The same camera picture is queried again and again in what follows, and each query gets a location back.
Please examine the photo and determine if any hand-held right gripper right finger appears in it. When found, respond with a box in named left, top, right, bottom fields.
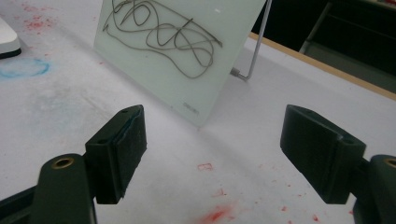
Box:
left=279, top=104, right=367, bottom=205

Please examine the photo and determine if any white whiteboard eraser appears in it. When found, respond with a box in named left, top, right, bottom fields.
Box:
left=0, top=17, right=22, bottom=60

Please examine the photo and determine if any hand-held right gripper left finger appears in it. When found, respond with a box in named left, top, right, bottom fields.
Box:
left=85, top=104, right=148, bottom=205

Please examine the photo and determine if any dark metal frame furniture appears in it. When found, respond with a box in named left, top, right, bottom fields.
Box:
left=298, top=0, right=396, bottom=94

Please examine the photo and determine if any frosted glass whiteboard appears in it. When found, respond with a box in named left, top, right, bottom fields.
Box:
left=93, top=0, right=268, bottom=128

